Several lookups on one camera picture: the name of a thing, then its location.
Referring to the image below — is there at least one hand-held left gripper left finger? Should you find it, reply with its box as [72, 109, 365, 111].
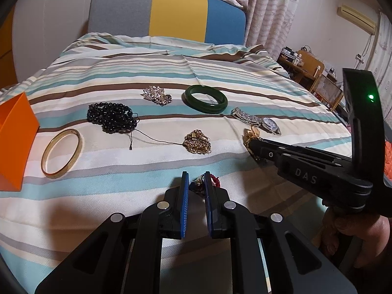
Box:
[34, 171, 192, 294]

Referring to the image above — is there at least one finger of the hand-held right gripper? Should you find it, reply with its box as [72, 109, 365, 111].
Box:
[249, 147, 373, 205]
[245, 138, 353, 163]

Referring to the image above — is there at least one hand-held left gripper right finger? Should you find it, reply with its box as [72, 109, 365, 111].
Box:
[204, 171, 359, 294]

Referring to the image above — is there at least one red string charm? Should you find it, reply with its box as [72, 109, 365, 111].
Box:
[189, 173, 222, 198]

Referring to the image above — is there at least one gold ornament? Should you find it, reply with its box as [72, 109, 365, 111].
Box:
[243, 125, 261, 147]

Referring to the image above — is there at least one silver wristwatch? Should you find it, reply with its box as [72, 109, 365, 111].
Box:
[231, 107, 282, 136]

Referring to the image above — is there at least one gold chain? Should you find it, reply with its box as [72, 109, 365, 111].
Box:
[183, 129, 213, 155]

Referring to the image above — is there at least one dark green jade bangle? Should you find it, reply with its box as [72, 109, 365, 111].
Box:
[184, 85, 229, 115]

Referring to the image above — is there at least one silver crystal brooch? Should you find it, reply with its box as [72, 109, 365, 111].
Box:
[143, 85, 173, 107]

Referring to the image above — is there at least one gold bangle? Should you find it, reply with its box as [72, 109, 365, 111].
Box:
[41, 128, 83, 179]

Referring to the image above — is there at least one orange box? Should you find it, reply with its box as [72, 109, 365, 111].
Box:
[0, 92, 40, 192]

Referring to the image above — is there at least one person's right hand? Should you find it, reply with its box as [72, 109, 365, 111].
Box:
[320, 210, 392, 270]

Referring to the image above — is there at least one wooden chair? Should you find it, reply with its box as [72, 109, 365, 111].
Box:
[310, 73, 345, 113]

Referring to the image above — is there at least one patterned white curtain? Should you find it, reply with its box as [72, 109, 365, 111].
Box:
[367, 9, 392, 94]
[119, 0, 307, 59]

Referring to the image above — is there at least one wooden desk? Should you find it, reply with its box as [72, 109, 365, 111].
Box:
[276, 47, 326, 90]

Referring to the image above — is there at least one striped blanket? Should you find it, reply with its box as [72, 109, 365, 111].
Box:
[0, 32, 353, 294]

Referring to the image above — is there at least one grey yellow blue headboard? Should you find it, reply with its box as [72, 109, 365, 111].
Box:
[87, 0, 247, 46]

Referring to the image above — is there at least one orange wooden wardrobe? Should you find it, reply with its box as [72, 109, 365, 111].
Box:
[0, 6, 16, 89]

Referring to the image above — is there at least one wall air conditioner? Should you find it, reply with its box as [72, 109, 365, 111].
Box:
[337, 4, 377, 35]

